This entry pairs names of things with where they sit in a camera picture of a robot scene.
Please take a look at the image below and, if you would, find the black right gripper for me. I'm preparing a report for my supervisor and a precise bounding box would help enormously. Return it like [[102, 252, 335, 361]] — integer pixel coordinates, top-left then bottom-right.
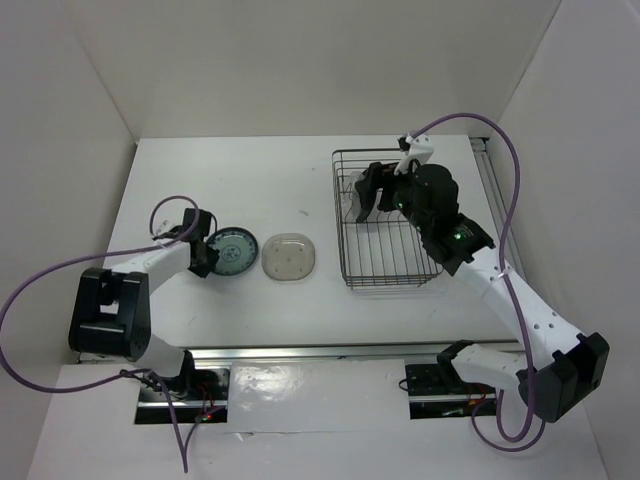
[[353, 156, 430, 233]]

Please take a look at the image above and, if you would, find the clear textured glass plate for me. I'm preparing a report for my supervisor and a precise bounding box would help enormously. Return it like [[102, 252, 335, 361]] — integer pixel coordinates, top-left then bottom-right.
[[341, 171, 364, 223]]

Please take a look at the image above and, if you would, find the blue floral ceramic plate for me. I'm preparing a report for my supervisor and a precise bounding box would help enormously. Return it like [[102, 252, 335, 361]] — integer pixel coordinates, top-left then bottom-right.
[[206, 227, 259, 277]]

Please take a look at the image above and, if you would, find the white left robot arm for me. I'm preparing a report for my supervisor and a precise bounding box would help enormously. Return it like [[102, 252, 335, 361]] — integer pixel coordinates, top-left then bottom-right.
[[68, 208, 219, 399]]

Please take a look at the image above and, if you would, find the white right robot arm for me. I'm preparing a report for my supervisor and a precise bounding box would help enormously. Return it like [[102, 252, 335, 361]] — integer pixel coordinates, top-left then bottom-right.
[[352, 162, 610, 423]]

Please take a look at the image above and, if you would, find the smoky grey glass plate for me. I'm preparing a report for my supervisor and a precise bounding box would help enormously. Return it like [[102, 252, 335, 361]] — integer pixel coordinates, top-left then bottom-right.
[[261, 233, 316, 282]]

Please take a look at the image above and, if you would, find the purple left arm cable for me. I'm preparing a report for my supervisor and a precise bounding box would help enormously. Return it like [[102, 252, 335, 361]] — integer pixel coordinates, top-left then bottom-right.
[[0, 194, 204, 474]]

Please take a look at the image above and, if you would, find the grey wire dish rack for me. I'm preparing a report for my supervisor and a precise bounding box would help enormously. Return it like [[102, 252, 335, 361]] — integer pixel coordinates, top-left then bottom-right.
[[331, 148, 443, 291]]

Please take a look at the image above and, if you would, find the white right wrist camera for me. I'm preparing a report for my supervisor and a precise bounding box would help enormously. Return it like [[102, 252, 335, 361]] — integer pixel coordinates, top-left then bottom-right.
[[394, 134, 434, 176]]

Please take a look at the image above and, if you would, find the aluminium right side rail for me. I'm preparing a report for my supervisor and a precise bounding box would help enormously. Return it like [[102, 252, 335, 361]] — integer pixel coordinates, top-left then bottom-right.
[[469, 137, 507, 233]]

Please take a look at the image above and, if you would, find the aluminium rail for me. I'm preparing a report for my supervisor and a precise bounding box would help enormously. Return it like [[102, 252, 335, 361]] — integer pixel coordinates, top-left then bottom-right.
[[469, 137, 507, 233], [190, 340, 455, 365]]

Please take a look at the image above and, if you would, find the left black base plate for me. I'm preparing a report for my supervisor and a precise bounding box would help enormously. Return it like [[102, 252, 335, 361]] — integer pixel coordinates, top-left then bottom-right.
[[134, 367, 231, 425]]

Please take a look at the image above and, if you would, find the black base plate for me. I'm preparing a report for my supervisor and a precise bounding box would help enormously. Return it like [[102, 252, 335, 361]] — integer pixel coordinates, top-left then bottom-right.
[[398, 363, 497, 420], [134, 367, 231, 425]]

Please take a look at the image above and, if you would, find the aluminium front rail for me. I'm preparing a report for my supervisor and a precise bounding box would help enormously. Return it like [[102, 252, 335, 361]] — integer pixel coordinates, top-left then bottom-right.
[[190, 340, 455, 365]]

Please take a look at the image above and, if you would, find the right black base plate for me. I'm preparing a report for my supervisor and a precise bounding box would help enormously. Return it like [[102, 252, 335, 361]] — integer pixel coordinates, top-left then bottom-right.
[[398, 363, 497, 420]]

